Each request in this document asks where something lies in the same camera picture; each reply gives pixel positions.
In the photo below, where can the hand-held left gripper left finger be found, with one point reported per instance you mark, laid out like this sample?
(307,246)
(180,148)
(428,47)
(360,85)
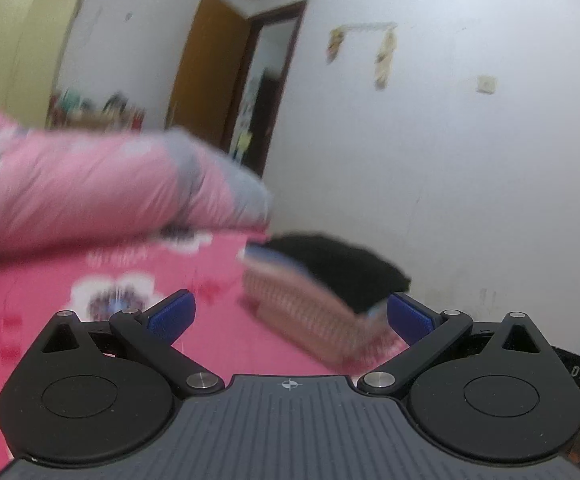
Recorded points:
(172,315)

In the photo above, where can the white fridge with stickers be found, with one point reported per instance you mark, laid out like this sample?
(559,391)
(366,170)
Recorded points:
(252,120)

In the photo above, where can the pink grey rolled duvet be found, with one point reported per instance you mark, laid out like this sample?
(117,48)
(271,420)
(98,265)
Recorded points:
(94,185)

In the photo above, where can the pink floral bed sheet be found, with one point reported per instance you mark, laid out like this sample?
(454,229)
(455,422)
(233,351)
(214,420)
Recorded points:
(219,320)

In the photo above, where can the wall switch plate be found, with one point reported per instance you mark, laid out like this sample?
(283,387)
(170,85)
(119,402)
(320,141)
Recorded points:
(486,84)

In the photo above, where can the black t-shirt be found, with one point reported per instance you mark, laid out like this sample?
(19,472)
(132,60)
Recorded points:
(340,270)

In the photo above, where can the small hanging wall ornament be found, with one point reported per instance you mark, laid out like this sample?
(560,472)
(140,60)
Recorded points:
(335,44)

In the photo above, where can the long hanging wall ornament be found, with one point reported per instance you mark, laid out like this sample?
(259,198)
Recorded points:
(386,60)

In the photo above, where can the clutter on dresser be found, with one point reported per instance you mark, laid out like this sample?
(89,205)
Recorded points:
(99,110)

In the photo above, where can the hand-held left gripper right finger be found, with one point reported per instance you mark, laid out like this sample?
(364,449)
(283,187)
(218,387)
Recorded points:
(409,317)

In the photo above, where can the pale yellow wardrobe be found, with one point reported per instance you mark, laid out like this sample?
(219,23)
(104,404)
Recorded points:
(14,50)

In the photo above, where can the brown wooden door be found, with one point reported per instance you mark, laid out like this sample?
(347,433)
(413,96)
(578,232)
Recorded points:
(204,70)

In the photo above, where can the dark door frame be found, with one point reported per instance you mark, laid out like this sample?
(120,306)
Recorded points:
(290,85)

